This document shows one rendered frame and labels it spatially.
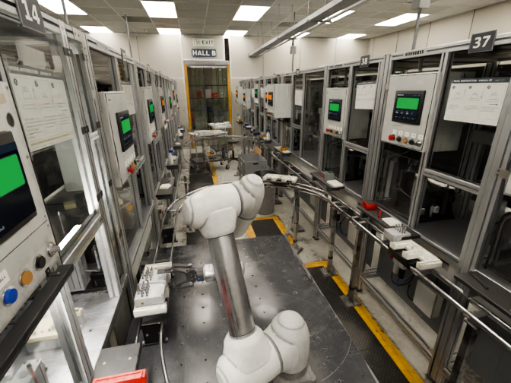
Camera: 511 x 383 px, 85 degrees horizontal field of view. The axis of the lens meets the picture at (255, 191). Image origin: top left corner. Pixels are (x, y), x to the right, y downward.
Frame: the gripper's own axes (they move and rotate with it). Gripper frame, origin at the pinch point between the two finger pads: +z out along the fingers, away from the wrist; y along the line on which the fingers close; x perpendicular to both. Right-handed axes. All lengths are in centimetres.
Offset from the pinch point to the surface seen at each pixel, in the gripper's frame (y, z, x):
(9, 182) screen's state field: 73, 14, 63
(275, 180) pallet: -6, -100, -160
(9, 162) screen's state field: 77, 14, 61
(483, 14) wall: 225, -592, -427
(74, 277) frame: 9.6, 37.9, 4.6
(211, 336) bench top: -22.4, -22.1, 19.7
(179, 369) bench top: -22.3, -7.6, 34.4
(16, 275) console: 54, 16, 66
